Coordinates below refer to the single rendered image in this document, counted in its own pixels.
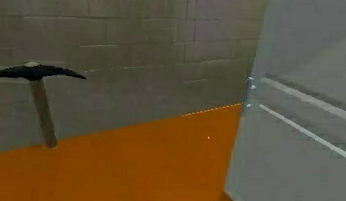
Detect pale grey room door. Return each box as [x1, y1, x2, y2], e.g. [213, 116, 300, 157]
[223, 0, 346, 201]

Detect black pickaxe with wooden handle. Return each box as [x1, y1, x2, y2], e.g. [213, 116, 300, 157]
[0, 59, 88, 151]

